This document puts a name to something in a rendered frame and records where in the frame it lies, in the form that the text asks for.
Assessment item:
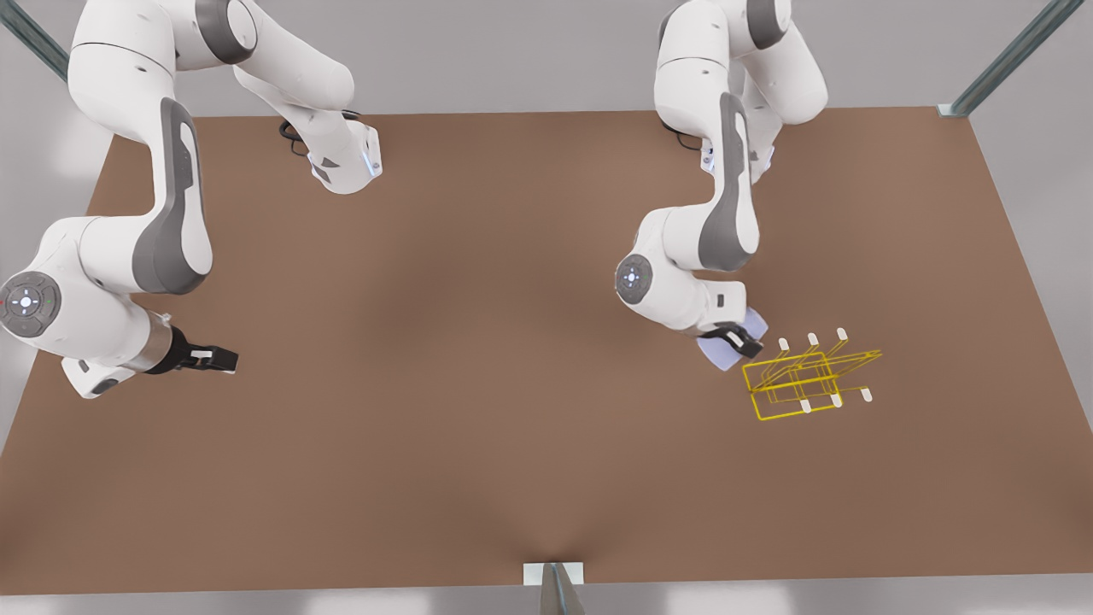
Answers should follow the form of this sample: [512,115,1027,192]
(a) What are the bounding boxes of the lavender cup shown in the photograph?
[696,309,769,372]

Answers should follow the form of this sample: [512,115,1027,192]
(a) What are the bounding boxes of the yellow wire cup holder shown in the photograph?
[741,327,883,423]

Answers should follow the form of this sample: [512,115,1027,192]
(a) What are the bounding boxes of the black cable loop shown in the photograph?
[660,118,711,154]
[278,109,363,158]

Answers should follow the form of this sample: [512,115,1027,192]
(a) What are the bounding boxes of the silver frame post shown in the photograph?
[0,0,70,84]
[937,0,1086,119]
[523,561,587,615]

